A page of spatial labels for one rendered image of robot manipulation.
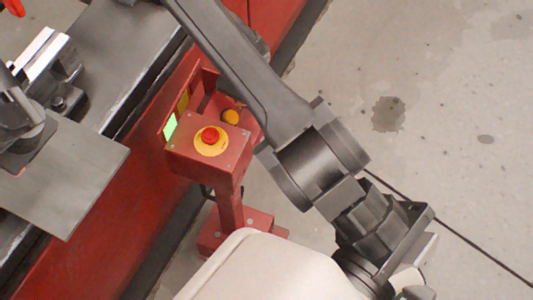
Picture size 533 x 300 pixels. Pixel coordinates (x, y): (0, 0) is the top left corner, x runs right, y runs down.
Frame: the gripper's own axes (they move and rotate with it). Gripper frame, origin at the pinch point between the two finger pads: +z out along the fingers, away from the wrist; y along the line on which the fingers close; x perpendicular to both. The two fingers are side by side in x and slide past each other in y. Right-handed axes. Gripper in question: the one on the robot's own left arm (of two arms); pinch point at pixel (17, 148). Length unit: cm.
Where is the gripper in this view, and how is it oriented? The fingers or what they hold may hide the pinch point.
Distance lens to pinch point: 103.6
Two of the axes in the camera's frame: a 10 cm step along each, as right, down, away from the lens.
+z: -4.1, 2.1, 8.9
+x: 7.8, 5.9, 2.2
